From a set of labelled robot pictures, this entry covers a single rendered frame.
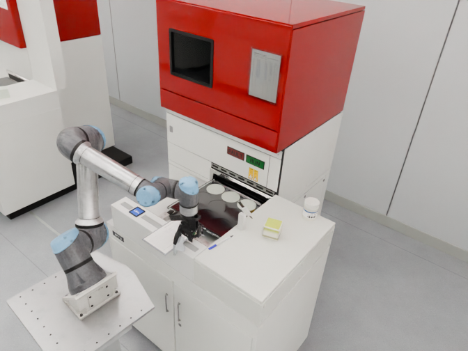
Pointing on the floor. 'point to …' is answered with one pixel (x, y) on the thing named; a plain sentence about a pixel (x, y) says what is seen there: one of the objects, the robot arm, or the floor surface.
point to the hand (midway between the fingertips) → (185, 246)
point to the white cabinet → (213, 308)
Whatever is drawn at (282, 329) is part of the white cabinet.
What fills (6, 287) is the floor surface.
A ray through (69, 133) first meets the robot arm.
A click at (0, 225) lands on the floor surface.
